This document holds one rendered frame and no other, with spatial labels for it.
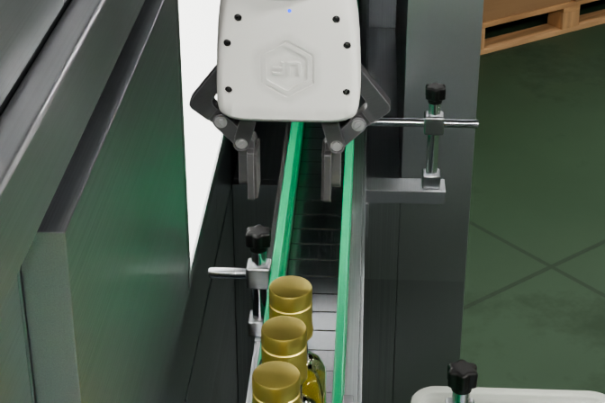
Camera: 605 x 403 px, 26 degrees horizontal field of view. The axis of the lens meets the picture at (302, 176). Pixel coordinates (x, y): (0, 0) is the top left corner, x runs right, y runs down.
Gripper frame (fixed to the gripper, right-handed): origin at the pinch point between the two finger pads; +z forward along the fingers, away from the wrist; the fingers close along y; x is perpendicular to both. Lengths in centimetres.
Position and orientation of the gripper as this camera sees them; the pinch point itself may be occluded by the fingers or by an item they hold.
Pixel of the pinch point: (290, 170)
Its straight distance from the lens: 97.4
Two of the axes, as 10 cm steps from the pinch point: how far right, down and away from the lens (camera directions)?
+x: 0.6, -4.6, 8.9
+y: 10.0, 0.3, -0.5
